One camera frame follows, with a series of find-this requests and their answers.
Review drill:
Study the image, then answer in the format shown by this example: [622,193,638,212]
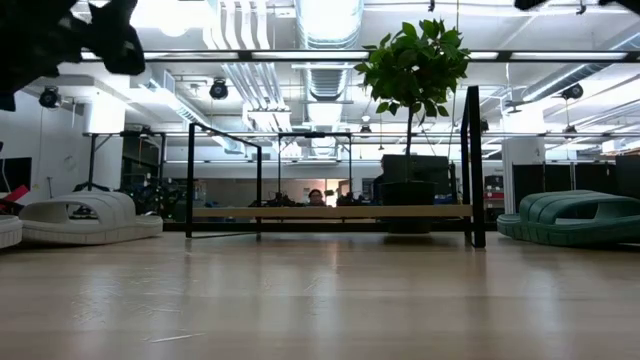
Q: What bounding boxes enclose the black aluminium rig frame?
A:
[79,48,640,234]

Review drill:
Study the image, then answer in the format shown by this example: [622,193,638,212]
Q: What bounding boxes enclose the potted green plant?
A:
[353,18,472,235]

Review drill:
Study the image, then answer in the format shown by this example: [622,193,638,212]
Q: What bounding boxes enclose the round black ceiling fixture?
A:
[38,85,61,110]
[208,78,230,101]
[560,82,585,102]

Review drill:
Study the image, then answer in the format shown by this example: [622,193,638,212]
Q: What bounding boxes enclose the black wall monitor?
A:
[0,156,33,194]

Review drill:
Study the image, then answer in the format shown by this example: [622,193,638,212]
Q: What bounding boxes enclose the background black rig frame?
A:
[81,130,167,194]
[276,130,354,197]

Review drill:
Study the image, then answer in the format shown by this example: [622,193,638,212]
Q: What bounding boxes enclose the teal green rubber slide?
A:
[496,189,640,248]

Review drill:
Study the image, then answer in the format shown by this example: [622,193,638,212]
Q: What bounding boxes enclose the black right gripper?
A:
[513,0,640,15]

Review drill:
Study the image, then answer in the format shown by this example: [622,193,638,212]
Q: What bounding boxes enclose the red flat object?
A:
[0,184,31,214]

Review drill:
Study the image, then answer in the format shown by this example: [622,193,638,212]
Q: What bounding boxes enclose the wooden shelf with black frame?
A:
[185,85,488,250]

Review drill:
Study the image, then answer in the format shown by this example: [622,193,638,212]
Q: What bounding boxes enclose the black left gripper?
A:
[0,0,147,112]

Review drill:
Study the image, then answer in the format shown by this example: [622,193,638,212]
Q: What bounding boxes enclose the black room divider panels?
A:
[511,155,640,217]

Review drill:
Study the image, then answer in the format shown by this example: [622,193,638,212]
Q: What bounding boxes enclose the large black box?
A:
[381,153,452,184]

